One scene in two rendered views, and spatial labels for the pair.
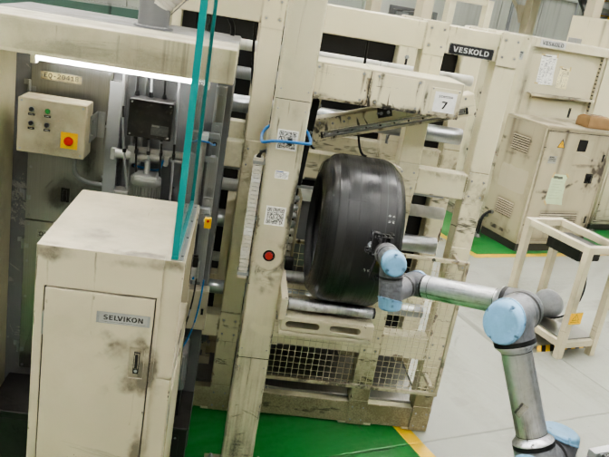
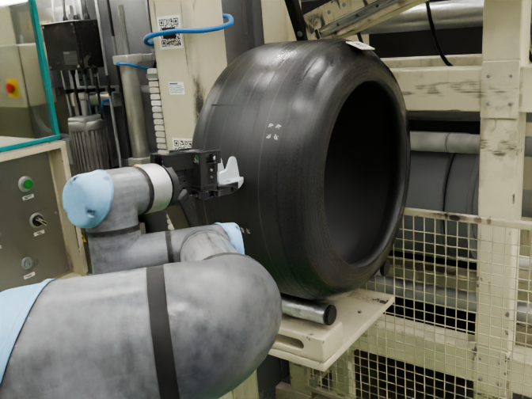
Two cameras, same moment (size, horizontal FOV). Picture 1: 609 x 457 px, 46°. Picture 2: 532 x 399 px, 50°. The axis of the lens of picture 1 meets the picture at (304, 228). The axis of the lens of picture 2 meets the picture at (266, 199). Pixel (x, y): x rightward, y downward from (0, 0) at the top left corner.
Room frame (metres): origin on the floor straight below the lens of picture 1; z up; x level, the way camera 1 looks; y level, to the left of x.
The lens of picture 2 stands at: (1.67, -1.00, 1.49)
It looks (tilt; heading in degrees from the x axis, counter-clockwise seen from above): 16 degrees down; 44
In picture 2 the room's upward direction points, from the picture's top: 5 degrees counter-clockwise
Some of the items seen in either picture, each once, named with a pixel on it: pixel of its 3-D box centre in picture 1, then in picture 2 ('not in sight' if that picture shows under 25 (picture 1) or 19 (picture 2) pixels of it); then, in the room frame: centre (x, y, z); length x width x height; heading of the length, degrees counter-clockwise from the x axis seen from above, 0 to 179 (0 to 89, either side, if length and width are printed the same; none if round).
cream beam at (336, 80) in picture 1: (382, 87); not in sight; (2.98, -0.22, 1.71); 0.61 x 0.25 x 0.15; 97
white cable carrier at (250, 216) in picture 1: (251, 218); (171, 159); (2.58, 0.20, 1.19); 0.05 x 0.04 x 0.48; 7
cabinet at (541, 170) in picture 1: (546, 183); not in sight; (7.10, -2.31, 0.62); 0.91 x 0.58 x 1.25; 118
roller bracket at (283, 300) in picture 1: (282, 287); not in sight; (2.65, 0.05, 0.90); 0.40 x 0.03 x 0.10; 7
